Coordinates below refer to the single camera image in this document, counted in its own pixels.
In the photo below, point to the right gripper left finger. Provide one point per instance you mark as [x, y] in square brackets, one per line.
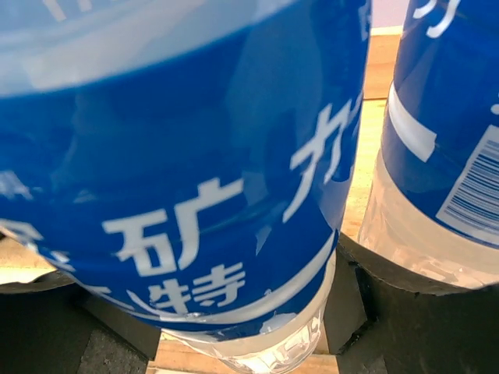
[52, 325]

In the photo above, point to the water bottle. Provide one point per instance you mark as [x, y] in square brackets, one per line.
[187, 161]
[433, 206]

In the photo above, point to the wooden two-tier shelf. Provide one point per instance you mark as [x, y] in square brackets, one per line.
[174, 357]

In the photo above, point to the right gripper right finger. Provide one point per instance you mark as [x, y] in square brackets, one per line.
[382, 318]

